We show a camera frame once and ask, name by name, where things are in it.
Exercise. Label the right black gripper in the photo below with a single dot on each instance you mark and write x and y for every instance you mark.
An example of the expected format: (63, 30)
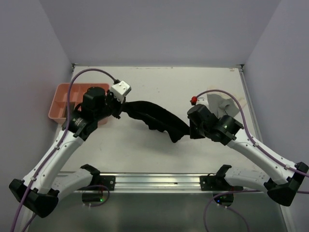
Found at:
(192, 133)

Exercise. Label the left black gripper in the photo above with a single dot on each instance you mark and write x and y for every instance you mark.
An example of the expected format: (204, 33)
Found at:
(119, 104)

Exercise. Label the black underwear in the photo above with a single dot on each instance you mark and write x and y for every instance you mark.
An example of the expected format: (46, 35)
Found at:
(157, 118)

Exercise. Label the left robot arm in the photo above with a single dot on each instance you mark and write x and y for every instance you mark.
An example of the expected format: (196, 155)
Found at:
(38, 191)

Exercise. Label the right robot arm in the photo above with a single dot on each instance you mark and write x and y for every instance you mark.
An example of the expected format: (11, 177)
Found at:
(279, 178)

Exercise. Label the grey and cream underwear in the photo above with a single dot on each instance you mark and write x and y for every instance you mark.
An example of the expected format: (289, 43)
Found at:
(221, 106)

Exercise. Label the pink compartment tray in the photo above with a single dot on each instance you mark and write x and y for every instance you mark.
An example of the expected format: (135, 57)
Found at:
(58, 109)

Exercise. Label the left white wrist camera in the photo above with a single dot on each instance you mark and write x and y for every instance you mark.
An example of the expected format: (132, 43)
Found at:
(120, 90)

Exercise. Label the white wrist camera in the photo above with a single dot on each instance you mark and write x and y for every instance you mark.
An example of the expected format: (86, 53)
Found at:
(120, 90)
(197, 101)

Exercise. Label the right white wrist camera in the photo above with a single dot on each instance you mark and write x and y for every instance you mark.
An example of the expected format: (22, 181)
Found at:
(197, 101)

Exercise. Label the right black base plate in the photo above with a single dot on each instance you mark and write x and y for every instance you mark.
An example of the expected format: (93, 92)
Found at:
(214, 183)

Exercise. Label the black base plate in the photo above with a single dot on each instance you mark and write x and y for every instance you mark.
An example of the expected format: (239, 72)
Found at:
(214, 183)
(107, 181)

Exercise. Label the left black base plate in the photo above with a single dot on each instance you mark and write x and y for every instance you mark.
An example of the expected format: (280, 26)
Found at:
(107, 181)

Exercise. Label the aluminium mounting rail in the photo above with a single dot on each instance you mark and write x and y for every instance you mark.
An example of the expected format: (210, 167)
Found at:
(183, 183)

